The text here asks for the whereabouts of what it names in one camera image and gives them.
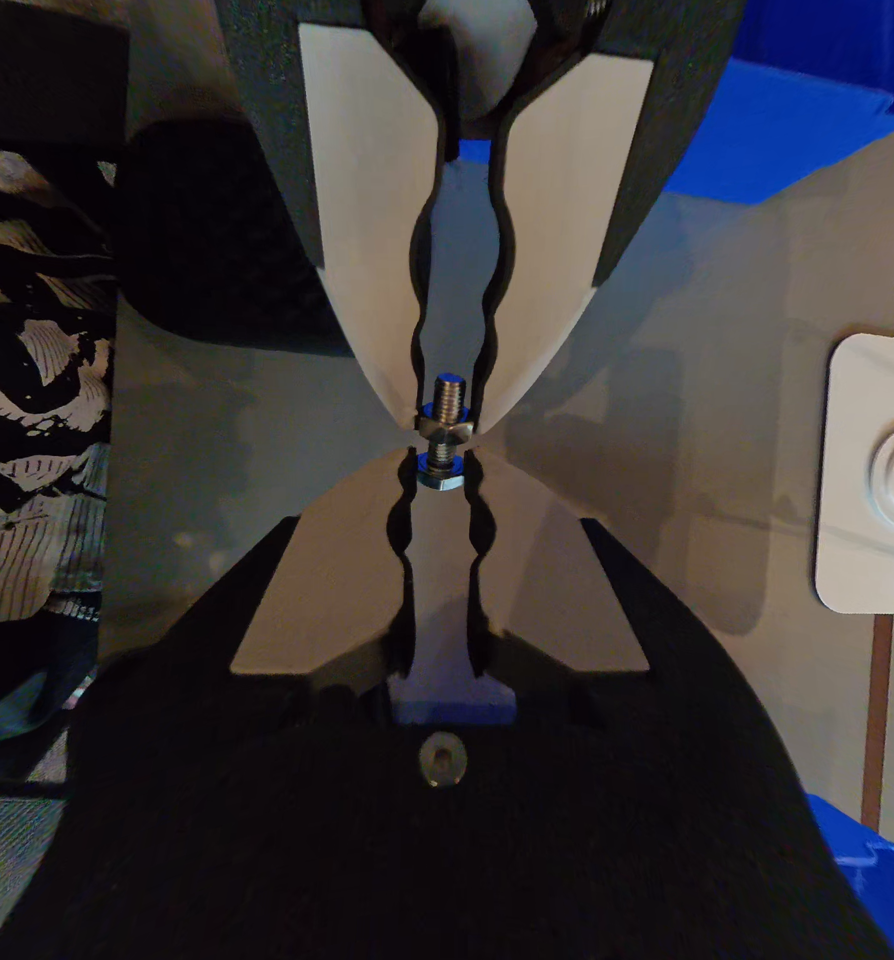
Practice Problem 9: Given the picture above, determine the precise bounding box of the white desk stand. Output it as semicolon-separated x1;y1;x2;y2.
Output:
814;332;894;615

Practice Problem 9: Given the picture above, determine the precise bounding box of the steel hex bolt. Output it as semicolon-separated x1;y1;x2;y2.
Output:
415;376;479;496

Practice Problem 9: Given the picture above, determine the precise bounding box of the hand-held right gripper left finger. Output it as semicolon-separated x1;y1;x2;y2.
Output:
229;446;418;691

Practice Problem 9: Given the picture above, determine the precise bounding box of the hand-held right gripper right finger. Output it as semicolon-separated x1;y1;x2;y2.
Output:
463;448;652;691

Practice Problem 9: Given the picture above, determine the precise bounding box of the black textured pad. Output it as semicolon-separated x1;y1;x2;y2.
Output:
117;116;350;354

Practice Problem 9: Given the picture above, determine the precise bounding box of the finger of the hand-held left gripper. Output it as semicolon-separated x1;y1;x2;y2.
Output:
473;54;655;436
299;22;448;432

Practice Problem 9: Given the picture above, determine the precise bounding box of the blue divided plastic bin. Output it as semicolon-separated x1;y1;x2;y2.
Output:
668;0;894;205

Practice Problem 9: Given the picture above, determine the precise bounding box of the steel hex nut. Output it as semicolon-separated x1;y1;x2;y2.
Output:
417;405;479;444

